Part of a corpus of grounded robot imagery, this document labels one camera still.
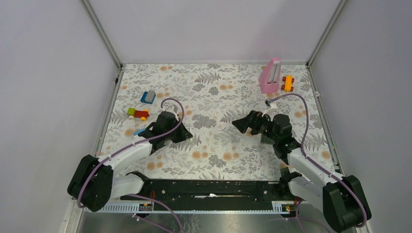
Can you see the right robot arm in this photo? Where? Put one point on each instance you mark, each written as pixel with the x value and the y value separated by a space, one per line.
pixel 340 198

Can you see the white slotted cable duct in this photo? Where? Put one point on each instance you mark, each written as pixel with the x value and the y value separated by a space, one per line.
pixel 198 207

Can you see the red green toy truck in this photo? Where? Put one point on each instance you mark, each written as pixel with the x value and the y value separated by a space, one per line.
pixel 142 115

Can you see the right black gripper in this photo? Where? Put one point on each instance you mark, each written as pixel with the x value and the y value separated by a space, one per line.
pixel 243 124

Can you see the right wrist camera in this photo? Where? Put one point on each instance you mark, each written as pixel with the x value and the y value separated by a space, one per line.
pixel 271 108

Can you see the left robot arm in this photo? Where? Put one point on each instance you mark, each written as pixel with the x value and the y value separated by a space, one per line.
pixel 95 179

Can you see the floral patterned table mat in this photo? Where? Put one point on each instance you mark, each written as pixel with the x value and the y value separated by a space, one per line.
pixel 211 96

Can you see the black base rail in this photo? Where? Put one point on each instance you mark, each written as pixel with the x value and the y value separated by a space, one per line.
pixel 188 191

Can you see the blue white brick block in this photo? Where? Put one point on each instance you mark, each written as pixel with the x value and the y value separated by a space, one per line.
pixel 137 132

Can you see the blue grey brick block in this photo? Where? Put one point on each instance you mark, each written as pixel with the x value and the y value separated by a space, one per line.
pixel 148 97

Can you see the orange red toy car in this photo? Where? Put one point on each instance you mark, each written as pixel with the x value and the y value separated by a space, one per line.
pixel 287 85

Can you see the dark grey brick baseplate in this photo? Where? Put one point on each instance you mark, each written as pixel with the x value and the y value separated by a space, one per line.
pixel 266 139

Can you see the pink metronome box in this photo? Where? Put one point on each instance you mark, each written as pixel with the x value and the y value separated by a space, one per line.
pixel 270 77

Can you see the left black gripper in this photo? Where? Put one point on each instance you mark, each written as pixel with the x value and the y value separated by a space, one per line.
pixel 184 134

